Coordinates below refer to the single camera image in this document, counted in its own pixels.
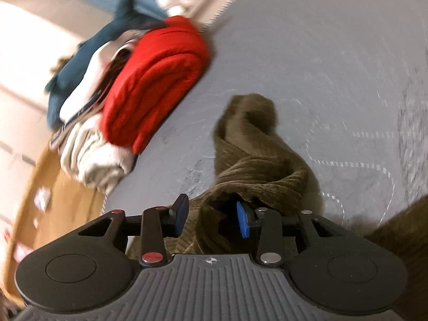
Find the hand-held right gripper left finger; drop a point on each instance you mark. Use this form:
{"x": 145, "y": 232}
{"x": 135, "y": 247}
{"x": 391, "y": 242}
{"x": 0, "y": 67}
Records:
{"x": 180, "y": 215}

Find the white curved headboard ledge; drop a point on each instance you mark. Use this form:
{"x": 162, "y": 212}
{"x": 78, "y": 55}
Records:
{"x": 214, "y": 3}

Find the white folded towel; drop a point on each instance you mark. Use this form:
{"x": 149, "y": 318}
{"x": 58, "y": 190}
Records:
{"x": 90, "y": 157}

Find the teal shark plush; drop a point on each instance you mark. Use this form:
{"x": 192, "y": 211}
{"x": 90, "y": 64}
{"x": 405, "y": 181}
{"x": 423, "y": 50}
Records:
{"x": 72, "y": 70}

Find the red folded blanket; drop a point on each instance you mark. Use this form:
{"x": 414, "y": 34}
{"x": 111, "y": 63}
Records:
{"x": 157, "y": 83}

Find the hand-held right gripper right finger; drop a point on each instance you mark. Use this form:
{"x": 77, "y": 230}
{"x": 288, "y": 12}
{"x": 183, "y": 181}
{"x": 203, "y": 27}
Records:
{"x": 242, "y": 220}

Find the navy patterned cloth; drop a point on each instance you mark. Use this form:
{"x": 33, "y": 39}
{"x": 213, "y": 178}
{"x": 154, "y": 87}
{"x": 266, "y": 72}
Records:
{"x": 72, "y": 122}

